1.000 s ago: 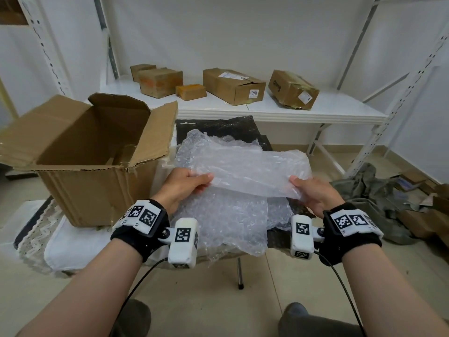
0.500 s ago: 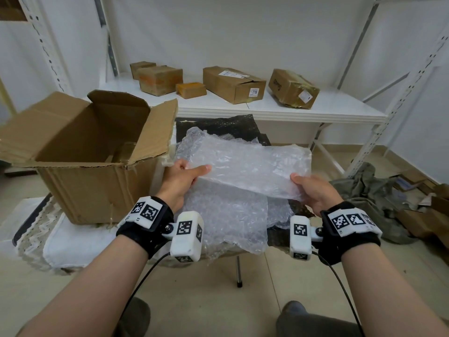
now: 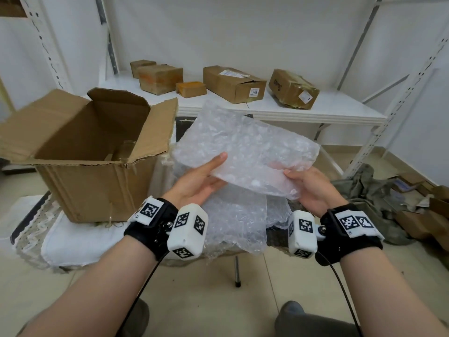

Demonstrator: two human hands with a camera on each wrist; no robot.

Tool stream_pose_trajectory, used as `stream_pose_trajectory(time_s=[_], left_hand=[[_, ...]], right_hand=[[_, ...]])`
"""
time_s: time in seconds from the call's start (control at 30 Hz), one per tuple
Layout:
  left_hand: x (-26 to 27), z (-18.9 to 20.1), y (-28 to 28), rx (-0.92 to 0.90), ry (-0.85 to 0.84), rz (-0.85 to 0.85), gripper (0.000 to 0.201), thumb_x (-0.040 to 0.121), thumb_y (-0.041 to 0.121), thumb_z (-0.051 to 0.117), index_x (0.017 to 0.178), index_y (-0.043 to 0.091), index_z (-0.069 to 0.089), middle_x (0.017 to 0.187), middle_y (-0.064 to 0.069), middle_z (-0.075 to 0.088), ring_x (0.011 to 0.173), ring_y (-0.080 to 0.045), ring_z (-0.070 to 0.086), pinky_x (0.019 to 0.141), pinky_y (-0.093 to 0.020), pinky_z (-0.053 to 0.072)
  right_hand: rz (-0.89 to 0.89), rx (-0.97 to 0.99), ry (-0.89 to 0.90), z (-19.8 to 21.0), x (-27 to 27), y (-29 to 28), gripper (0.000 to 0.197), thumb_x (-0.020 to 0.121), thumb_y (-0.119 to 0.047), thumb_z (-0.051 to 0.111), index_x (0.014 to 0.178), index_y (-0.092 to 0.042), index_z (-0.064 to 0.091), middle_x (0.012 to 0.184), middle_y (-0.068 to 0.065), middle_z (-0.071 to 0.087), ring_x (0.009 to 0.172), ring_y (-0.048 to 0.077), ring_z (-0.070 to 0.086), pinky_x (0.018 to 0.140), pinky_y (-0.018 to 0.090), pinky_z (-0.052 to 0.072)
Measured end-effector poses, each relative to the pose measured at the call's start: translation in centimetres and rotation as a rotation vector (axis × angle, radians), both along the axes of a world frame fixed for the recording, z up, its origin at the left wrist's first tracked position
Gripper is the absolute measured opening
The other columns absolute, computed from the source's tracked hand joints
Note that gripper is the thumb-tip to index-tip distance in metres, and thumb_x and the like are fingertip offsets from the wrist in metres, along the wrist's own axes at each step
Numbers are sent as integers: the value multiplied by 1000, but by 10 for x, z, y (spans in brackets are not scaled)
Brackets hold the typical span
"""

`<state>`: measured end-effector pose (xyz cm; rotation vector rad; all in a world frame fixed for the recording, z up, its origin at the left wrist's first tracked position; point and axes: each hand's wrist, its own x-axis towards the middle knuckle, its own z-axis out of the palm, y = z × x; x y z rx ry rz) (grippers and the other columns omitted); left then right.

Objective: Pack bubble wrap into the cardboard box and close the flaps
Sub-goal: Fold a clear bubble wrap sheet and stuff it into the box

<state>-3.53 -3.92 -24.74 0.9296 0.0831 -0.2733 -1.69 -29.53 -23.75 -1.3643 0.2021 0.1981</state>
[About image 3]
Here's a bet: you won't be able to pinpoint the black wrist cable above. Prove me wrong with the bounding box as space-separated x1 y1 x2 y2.
117 251 169 337
315 252 363 337

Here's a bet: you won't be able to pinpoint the long labelled cardboard box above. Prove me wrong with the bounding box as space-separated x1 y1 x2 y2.
203 65 267 104

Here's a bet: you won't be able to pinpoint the clear bubble wrap sheet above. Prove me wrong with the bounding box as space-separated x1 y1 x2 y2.
171 99 321 201

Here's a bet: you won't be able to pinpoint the black right wrist strap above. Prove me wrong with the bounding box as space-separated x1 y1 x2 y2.
315 203 385 266

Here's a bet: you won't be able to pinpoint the olive green cloth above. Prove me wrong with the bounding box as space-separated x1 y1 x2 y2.
331 164 416 247

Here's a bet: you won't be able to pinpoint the beige patterned mat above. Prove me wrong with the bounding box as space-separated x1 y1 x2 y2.
12 192 72 272

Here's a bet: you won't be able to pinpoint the small brown cardboard box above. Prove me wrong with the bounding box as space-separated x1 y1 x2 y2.
129 59 157 79

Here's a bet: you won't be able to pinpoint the flattened cardboard pieces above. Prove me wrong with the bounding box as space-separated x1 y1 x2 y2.
387 171 449 272

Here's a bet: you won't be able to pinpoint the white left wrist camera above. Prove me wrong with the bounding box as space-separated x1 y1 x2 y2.
167 203 209 260

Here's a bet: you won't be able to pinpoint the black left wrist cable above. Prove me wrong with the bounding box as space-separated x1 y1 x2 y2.
117 251 169 337

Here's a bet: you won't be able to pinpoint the white metal shelf rack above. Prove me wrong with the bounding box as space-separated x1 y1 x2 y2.
17 0 449 180

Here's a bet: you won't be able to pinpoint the person's leg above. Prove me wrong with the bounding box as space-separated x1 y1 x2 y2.
273 300 359 337
117 298 151 337

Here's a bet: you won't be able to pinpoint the person's left forearm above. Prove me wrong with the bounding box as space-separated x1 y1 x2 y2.
17 235 165 337

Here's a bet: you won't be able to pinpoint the person's right leg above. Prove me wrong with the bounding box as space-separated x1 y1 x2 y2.
273 300 359 337

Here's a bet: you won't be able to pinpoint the cardboard box with orange stain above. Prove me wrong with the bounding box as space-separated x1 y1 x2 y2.
136 64 184 95

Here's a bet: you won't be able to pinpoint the person's left hand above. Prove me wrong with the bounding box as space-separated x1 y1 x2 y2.
162 152 229 209

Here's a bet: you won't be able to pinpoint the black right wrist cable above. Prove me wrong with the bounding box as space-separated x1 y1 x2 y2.
315 252 363 337

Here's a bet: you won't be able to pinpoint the person's right forearm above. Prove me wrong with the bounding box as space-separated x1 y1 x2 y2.
338 246 449 337

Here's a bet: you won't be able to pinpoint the crumpled clear bubble wrap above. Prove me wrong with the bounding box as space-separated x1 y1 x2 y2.
168 161 293 261

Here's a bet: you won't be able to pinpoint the large open cardboard box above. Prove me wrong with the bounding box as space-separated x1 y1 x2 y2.
0 88 179 224

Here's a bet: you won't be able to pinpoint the black left wrist strap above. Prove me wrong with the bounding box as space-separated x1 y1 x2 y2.
123 195 178 261

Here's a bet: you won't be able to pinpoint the white cloth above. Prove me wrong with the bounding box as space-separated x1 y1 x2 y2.
41 210 156 268

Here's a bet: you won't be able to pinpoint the clear glass jar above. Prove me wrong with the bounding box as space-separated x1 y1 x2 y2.
117 139 136 162

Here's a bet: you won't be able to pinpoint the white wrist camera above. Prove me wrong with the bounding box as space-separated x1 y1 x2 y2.
167 203 209 260
288 210 324 259

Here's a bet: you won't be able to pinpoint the black wrist strap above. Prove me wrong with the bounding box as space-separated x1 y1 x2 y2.
123 195 178 261
315 203 385 266

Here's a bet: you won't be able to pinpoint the person's right hand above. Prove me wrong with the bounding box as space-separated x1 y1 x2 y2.
284 167 348 218

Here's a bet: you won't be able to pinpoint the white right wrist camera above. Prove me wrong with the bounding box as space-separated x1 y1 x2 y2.
288 210 324 259

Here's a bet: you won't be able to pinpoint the small orange flat box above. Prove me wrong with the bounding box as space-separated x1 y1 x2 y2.
175 81 207 99

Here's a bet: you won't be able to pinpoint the dented taped cardboard box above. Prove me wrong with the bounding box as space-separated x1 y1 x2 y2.
268 69 320 110

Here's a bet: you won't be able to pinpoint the person's left leg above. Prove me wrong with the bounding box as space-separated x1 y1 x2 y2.
117 298 151 337

